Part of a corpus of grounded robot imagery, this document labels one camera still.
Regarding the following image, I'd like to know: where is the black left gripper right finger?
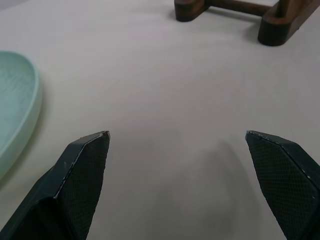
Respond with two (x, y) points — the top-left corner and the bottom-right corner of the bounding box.
(245, 129), (320, 240)

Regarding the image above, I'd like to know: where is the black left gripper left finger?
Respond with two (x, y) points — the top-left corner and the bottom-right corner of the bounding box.
(0, 130), (111, 240)

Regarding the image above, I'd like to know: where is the dark wooden stand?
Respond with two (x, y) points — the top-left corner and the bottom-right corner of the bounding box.
(174, 0), (320, 47)

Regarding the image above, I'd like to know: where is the green plate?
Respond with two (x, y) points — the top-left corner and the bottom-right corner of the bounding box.
(0, 50), (42, 182)

